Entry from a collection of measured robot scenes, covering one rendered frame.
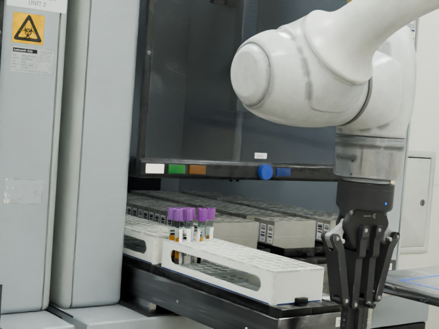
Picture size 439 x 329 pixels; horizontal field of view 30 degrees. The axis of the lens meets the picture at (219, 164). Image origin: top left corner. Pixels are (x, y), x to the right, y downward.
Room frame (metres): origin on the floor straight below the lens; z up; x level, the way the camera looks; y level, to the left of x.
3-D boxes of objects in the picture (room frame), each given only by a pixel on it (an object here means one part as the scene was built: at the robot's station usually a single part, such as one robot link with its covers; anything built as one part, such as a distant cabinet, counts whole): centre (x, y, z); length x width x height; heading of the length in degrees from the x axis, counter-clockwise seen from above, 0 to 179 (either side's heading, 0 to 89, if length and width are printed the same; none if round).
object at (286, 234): (1.64, -0.16, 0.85); 0.12 x 0.02 x 0.06; 126
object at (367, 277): (1.09, -0.21, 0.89); 0.04 x 0.01 x 0.11; 36
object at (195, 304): (1.40, 0.04, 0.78); 0.73 x 0.14 x 0.09; 37
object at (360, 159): (1.08, -0.20, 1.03); 0.09 x 0.09 x 0.06
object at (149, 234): (1.54, 0.15, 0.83); 0.30 x 0.10 x 0.06; 37
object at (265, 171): (1.56, -0.09, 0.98); 0.03 x 0.01 x 0.03; 127
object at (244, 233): (1.55, -0.03, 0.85); 0.12 x 0.02 x 0.06; 127
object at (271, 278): (1.29, -0.04, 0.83); 0.30 x 0.10 x 0.06; 37
